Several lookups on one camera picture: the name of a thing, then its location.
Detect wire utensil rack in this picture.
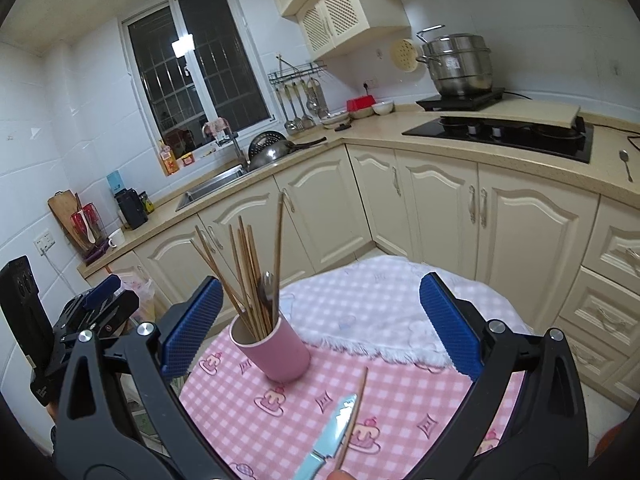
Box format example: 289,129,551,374
267,55,329,86

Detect long wooden chopstick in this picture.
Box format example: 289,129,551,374
334,366,370,472

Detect stainless steel steamer pot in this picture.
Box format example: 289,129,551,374
416,25,496,99

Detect bundle of chopsticks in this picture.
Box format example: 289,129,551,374
191,192,286,342

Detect pink cup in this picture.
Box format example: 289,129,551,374
229,310,312,382

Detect wooden cutting board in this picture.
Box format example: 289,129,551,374
47,190,89,254

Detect red utensil holder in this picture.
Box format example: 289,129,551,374
70,202,106,256

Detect white checkered fringed cloth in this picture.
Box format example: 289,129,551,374
277,254,534,374

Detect orange bottle on sill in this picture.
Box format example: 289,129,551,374
159,140,180,177

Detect black kettle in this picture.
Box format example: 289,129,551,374
115,188,150,231

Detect pink checkered tablecloth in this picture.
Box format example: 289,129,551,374
172,330,527,480

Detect black gas stove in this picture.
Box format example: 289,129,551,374
401,115,596,165

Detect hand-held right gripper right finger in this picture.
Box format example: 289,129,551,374
414,272,591,480

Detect beige stone board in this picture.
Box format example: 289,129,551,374
467,99,584,134

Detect black induction cooker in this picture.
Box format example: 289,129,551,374
416,87,507,112

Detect steel ladle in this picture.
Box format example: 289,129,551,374
276,85,299,131

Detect steel slotted spatula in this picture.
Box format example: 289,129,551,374
292,81,317,129

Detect light blue knife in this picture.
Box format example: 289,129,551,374
292,393,359,480

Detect stainless steel sink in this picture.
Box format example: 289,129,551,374
175,165,248,212

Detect steel wok with black handle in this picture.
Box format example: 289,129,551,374
248,136,328,171

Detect cream round perforated tray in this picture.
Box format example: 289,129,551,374
389,38,420,74

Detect barred kitchen window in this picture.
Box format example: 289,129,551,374
120,0,279,149

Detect cream base cabinets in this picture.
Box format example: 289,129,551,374
80,142,640,407

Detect clear plastic bag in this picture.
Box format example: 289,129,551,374
120,276,155,322

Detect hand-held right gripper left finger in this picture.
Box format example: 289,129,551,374
51,275,227,480

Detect steel faucet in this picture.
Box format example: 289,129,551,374
202,120,248,171

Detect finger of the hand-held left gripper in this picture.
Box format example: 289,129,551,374
97,289,141,334
82,274,123,311

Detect cream lattice door cabinet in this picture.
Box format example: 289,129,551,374
297,0,411,61

